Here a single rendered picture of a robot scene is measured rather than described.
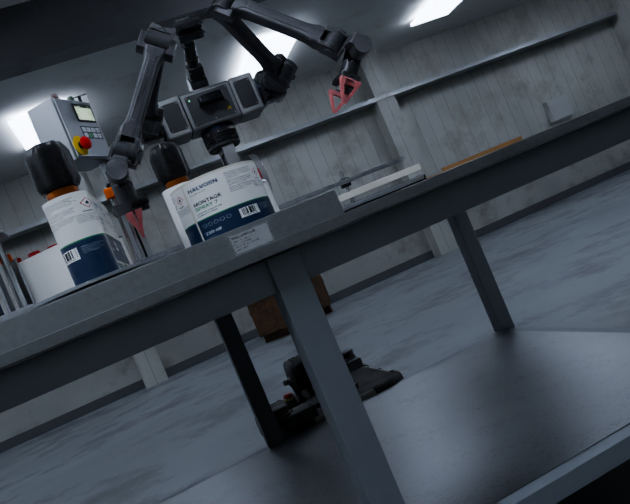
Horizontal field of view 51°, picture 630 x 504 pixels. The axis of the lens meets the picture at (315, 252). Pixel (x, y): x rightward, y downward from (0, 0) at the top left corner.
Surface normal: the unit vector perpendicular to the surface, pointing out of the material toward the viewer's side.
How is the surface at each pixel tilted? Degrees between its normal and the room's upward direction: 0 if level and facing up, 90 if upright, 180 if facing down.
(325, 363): 90
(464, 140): 90
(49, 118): 90
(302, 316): 90
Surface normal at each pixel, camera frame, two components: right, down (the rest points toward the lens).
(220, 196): 0.07, -0.03
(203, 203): -0.29, 0.12
